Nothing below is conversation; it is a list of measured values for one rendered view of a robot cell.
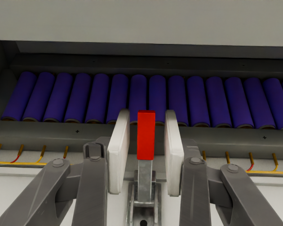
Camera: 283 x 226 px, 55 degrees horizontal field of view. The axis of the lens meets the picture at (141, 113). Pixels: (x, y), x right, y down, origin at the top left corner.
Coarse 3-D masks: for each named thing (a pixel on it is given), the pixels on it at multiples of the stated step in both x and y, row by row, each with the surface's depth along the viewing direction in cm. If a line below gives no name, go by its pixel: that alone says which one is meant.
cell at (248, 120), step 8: (232, 80) 29; (240, 80) 29; (232, 88) 28; (240, 88) 28; (232, 96) 28; (240, 96) 27; (232, 104) 27; (240, 104) 27; (232, 112) 27; (240, 112) 26; (248, 112) 26; (232, 120) 27; (240, 120) 26; (248, 120) 25
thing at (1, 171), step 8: (0, 168) 24; (8, 168) 24; (16, 168) 24; (24, 168) 24; (32, 168) 24; (40, 168) 24; (24, 176) 24; (32, 176) 24; (128, 176) 23; (160, 176) 23; (256, 176) 23; (256, 184) 23; (264, 184) 23; (272, 184) 23; (280, 184) 23
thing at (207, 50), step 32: (0, 64) 32; (0, 96) 30; (0, 160) 25; (32, 160) 25; (128, 160) 25; (160, 160) 25; (224, 160) 25; (256, 160) 25; (0, 192) 23; (64, 224) 21
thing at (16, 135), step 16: (0, 128) 24; (16, 128) 24; (32, 128) 24; (48, 128) 24; (64, 128) 24; (80, 128) 24; (96, 128) 24; (112, 128) 24; (160, 128) 24; (192, 128) 24; (208, 128) 24; (224, 128) 24; (240, 128) 24; (0, 144) 25; (16, 144) 25; (32, 144) 25; (48, 144) 25; (64, 144) 24; (80, 144) 24; (160, 144) 24; (208, 144) 23; (224, 144) 23; (240, 144) 23; (256, 144) 23; (272, 144) 23; (16, 160) 24
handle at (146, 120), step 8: (144, 112) 18; (152, 112) 18; (144, 120) 18; (152, 120) 18; (144, 128) 19; (152, 128) 19; (144, 136) 19; (152, 136) 19; (144, 144) 19; (152, 144) 19; (144, 152) 19; (152, 152) 19; (144, 160) 20; (144, 168) 20; (144, 176) 20; (144, 184) 20; (144, 192) 20; (144, 200) 20
